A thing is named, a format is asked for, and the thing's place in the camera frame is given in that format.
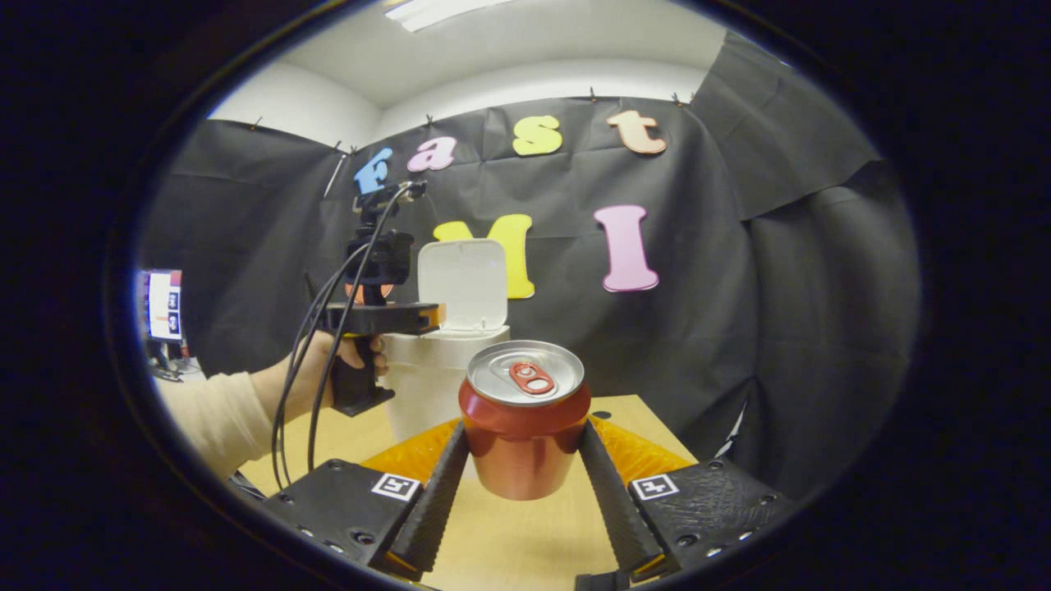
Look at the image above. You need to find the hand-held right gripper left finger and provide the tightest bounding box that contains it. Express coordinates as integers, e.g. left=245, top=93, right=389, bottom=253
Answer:
left=263, top=419, right=470, bottom=573

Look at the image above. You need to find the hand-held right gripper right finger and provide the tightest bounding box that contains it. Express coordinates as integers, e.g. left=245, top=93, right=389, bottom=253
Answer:
left=579, top=417, right=793, bottom=575

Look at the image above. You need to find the white desktop garbage bin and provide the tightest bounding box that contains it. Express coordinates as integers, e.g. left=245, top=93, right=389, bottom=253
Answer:
left=382, top=238, right=512, bottom=481

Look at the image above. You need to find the red pop can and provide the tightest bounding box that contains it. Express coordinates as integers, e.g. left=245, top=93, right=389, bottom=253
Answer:
left=458, top=341, right=592, bottom=502

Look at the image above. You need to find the wooden desktop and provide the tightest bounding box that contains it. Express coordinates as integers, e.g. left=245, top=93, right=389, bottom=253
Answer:
left=238, top=394, right=699, bottom=591

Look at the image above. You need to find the black backdrop cloth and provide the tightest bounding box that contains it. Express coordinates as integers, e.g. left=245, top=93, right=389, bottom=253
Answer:
left=140, top=33, right=920, bottom=502

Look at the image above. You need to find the computer monitor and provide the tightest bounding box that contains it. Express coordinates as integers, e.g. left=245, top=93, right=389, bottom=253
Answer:
left=140, top=269, right=183, bottom=341

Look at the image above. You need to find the ceiling light panel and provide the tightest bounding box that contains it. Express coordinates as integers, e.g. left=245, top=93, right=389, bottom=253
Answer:
left=384, top=0, right=514, bottom=32

